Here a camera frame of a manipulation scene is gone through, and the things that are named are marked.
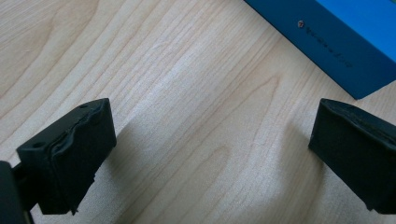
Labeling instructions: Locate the blue cardboard box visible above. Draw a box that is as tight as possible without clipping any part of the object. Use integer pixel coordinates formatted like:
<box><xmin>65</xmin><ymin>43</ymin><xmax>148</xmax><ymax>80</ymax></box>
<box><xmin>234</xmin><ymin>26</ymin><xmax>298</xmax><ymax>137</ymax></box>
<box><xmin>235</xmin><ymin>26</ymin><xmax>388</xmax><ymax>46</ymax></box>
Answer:
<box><xmin>243</xmin><ymin>0</ymin><xmax>396</xmax><ymax>101</ymax></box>

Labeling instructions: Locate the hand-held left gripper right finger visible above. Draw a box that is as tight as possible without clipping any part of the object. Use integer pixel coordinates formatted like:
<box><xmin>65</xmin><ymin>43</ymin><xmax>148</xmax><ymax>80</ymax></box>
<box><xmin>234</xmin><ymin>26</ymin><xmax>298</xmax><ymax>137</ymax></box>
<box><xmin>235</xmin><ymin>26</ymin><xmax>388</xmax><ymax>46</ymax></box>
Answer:
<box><xmin>307</xmin><ymin>98</ymin><xmax>396</xmax><ymax>215</ymax></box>

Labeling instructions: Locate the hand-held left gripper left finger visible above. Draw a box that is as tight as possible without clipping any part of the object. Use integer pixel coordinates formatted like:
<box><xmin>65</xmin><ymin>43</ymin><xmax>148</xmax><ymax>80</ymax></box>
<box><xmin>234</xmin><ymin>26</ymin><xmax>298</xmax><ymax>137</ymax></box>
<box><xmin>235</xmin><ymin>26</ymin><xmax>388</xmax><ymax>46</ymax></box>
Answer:
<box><xmin>16</xmin><ymin>97</ymin><xmax>118</xmax><ymax>217</ymax></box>

